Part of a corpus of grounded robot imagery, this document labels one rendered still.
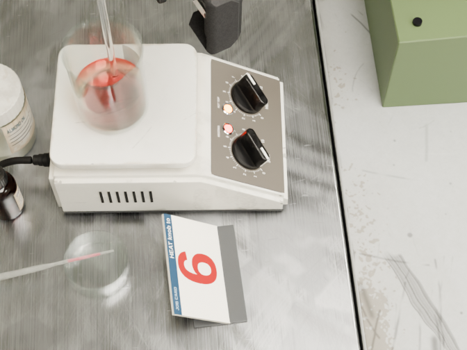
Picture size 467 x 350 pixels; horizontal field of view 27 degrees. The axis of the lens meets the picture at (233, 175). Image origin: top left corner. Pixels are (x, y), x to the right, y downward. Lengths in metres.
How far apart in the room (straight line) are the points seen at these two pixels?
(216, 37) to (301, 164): 0.26
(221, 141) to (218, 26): 0.20
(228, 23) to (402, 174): 0.30
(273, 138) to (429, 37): 0.16
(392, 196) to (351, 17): 0.20
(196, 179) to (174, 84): 0.08
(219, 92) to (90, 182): 0.14
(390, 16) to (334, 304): 0.25
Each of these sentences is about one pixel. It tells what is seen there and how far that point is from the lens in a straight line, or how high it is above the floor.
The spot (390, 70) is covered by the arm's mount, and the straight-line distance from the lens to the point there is 0.88.
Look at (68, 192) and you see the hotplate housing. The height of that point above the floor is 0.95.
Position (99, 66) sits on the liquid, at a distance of 0.81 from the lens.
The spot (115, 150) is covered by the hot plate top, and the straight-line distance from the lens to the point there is 0.80.
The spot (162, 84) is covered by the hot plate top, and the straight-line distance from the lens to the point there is 0.83.
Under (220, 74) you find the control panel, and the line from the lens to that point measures 0.86.
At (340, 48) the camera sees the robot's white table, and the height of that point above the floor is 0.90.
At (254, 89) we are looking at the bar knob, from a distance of 0.85.
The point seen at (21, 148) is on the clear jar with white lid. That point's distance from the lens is 0.89.
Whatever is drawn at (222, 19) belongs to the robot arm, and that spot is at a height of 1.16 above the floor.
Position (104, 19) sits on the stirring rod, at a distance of 0.74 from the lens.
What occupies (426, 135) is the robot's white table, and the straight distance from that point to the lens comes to 0.92.
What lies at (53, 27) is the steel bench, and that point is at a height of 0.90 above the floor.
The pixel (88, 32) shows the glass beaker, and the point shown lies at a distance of 0.78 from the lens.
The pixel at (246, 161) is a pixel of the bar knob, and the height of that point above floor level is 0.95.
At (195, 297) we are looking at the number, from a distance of 0.80.
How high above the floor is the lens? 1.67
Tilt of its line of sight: 62 degrees down
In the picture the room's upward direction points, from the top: straight up
